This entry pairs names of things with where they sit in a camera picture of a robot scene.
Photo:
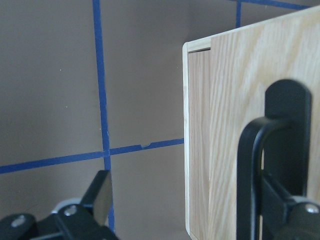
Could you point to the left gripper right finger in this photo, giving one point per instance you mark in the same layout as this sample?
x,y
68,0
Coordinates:
x,y
286,216

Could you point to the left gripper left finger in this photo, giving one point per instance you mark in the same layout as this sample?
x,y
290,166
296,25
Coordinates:
x,y
72,219

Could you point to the wooden drawer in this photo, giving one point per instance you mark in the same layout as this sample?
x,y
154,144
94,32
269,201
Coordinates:
x,y
225,77

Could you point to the black drawer handle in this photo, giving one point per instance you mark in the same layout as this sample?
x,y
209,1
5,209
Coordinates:
x,y
277,144

